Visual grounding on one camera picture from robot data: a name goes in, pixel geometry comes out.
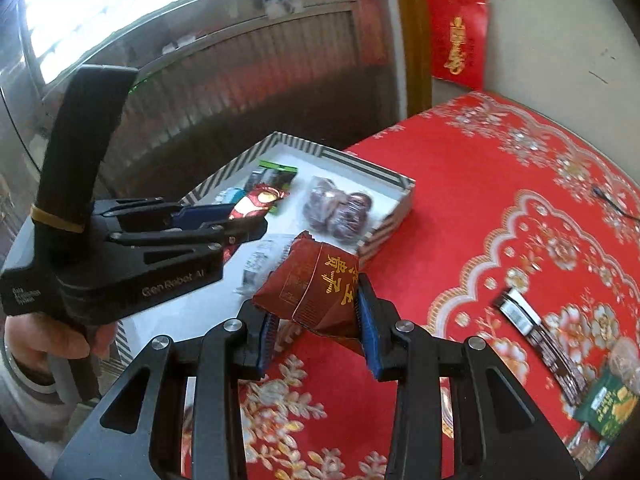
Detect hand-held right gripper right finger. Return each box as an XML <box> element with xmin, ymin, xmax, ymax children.
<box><xmin>356</xmin><ymin>274</ymin><xmax>581</xmax><ymax>480</ymax></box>

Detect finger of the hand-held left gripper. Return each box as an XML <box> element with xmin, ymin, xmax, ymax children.
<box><xmin>92</xmin><ymin>199</ymin><xmax>236</xmax><ymax>233</ymax></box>
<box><xmin>110</xmin><ymin>217</ymin><xmax>268</xmax><ymax>261</ymax></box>

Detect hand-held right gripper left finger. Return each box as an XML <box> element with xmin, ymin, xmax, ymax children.
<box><xmin>52</xmin><ymin>300</ymin><xmax>281</xmax><ymax>480</ymax></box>

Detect dark red gold-print snack packet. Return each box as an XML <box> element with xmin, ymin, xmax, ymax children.
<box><xmin>251</xmin><ymin>230</ymin><xmax>371</xmax><ymax>356</ymax></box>
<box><xmin>227</xmin><ymin>184</ymin><xmax>291</xmax><ymax>221</ymax></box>

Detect black and green snack packet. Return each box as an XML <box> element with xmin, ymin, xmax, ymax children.
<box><xmin>247</xmin><ymin>160</ymin><xmax>298</xmax><ymax>188</ymax></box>

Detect clear bag of red dates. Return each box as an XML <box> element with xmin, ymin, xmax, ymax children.
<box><xmin>305</xmin><ymin>175</ymin><xmax>353</xmax><ymax>238</ymax></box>
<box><xmin>327</xmin><ymin>191</ymin><xmax>374</xmax><ymax>249</ymax></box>

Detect striped cardboard box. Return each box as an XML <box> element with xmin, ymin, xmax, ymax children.
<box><xmin>115</xmin><ymin>131</ymin><xmax>417</xmax><ymax>361</ymax></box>

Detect dark brown snack bar packet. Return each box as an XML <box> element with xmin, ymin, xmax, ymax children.
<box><xmin>492</xmin><ymin>287</ymin><xmax>591</xmax><ymax>406</ymax></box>

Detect clear cake packet green edges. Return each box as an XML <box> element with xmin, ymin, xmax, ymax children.
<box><xmin>565</xmin><ymin>422</ymin><xmax>608</xmax><ymax>466</ymax></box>

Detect green cracker packet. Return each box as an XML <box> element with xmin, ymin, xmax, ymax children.
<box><xmin>572</xmin><ymin>365</ymin><xmax>636</xmax><ymax>441</ymax></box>

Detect person's left forearm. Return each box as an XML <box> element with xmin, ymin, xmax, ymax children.
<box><xmin>0</xmin><ymin>350</ymin><xmax>91</xmax><ymax>463</ymax></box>

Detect person's left hand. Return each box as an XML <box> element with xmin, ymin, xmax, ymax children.
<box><xmin>5</xmin><ymin>316</ymin><xmax>118</xmax><ymax>361</ymax></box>

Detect wooden slat door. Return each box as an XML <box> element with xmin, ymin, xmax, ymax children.
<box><xmin>0</xmin><ymin>5</ymin><xmax>411</xmax><ymax>221</ymax></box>

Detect red floral tablecloth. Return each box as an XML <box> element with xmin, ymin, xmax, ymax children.
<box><xmin>182</xmin><ymin>91</ymin><xmax>640</xmax><ymax>480</ymax></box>

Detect window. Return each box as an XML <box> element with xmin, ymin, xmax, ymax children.
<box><xmin>20</xmin><ymin>0</ymin><xmax>351</xmax><ymax>86</ymax></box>

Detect red paper couplet strip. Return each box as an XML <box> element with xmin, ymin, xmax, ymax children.
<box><xmin>342</xmin><ymin>0</ymin><xmax>396</xmax><ymax>66</ymax></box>

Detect clear nut snack bag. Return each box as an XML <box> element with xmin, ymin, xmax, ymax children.
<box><xmin>607</xmin><ymin>336</ymin><xmax>640</xmax><ymax>381</ymax></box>

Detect yellow wooden door frame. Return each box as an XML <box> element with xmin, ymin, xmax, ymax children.
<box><xmin>395</xmin><ymin>0</ymin><xmax>433</xmax><ymax>121</ymax></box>

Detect black cable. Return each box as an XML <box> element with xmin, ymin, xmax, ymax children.
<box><xmin>592</xmin><ymin>186</ymin><xmax>640</xmax><ymax>221</ymax></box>

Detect red gold-print wall poster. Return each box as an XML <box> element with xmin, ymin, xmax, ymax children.
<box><xmin>425</xmin><ymin>0</ymin><xmax>488</xmax><ymax>91</ymax></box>

